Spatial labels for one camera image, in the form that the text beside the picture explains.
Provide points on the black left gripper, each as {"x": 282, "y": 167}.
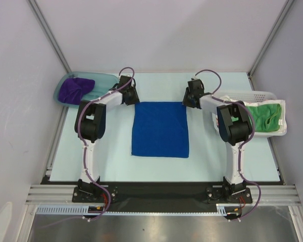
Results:
{"x": 135, "y": 99}

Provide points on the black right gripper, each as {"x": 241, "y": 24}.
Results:
{"x": 188, "y": 100}

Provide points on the blue towel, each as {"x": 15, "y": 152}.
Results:
{"x": 160, "y": 129}

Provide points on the purple towel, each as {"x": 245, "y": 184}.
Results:
{"x": 72, "y": 90}

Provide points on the green microfibre towel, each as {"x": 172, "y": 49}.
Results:
{"x": 266, "y": 117}

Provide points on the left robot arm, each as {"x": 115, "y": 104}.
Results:
{"x": 90, "y": 126}

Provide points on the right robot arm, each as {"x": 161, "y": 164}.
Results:
{"x": 235, "y": 129}

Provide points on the teal plastic bin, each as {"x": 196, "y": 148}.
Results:
{"x": 103, "y": 82}

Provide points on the white plastic basket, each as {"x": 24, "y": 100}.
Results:
{"x": 238, "y": 95}

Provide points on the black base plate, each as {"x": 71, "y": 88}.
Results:
{"x": 159, "y": 197}

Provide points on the aluminium frame rail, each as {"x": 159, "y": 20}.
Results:
{"x": 62, "y": 194}

